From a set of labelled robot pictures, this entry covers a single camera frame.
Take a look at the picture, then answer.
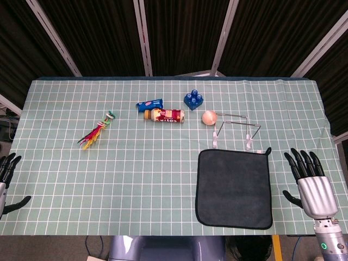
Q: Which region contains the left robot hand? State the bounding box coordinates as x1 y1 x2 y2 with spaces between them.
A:
0 152 32 220

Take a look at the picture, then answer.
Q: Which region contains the yellow post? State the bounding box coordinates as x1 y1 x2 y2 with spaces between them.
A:
272 235 282 261

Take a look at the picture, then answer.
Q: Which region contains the green grid cutting mat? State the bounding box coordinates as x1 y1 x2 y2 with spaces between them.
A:
0 78 348 237

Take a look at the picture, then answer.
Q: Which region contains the black and blue cloth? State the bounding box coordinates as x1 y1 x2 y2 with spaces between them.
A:
195 147 274 231

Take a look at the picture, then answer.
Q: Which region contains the blue floor cable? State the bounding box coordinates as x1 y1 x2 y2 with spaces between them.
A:
84 235 104 257

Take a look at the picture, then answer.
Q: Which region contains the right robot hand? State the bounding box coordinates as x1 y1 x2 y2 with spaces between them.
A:
282 147 339 219

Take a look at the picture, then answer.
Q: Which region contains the Costa coffee bottle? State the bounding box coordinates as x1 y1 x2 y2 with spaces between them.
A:
144 108 186 124

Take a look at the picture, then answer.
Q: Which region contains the blue building block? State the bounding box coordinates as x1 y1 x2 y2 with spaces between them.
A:
183 89 205 111

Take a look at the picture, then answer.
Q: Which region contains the blue snack packet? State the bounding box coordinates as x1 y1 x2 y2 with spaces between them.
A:
135 98 164 112

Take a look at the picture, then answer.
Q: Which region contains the metal wire rack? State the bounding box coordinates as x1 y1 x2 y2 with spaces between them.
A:
212 111 262 152

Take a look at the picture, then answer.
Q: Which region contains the grey robot torso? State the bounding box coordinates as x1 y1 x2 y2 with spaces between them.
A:
108 235 226 261

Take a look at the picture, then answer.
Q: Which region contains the peach ball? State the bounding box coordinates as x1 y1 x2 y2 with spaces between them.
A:
201 110 218 126

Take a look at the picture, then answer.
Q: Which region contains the colourful feather toy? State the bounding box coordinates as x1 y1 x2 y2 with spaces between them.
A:
77 110 117 150

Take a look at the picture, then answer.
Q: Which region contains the white partition post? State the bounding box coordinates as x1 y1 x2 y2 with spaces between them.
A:
26 0 82 77
289 12 348 78
132 0 154 77
210 0 240 77

